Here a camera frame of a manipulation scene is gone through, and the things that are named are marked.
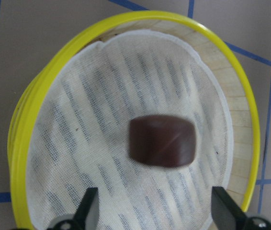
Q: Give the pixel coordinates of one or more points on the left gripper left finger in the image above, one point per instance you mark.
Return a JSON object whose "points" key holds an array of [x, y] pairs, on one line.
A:
{"points": [[86, 216]]}

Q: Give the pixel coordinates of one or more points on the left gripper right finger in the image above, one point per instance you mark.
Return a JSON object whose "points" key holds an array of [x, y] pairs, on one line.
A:
{"points": [[227, 215]]}

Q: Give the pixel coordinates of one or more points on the yellow bamboo steamer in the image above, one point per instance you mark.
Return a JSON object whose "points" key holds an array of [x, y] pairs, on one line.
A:
{"points": [[69, 130]]}

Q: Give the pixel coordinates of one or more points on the brown steamed bun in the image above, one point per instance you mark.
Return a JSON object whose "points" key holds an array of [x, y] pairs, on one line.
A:
{"points": [[162, 140]]}

